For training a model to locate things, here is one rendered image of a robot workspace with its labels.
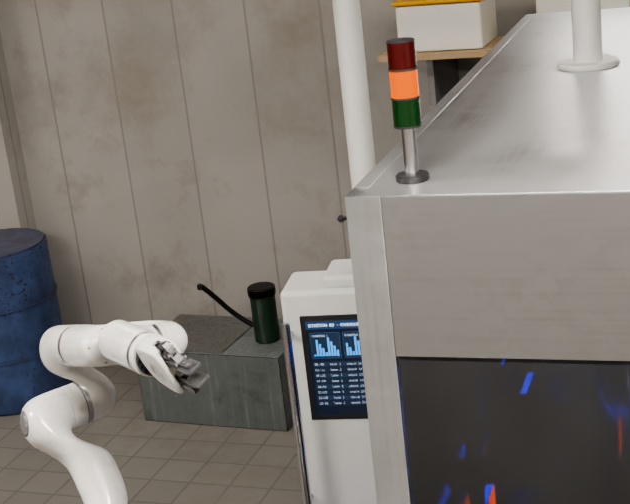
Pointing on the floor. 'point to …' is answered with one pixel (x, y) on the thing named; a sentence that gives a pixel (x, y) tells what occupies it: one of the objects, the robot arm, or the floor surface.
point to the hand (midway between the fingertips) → (193, 373)
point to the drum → (14, 319)
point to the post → (378, 348)
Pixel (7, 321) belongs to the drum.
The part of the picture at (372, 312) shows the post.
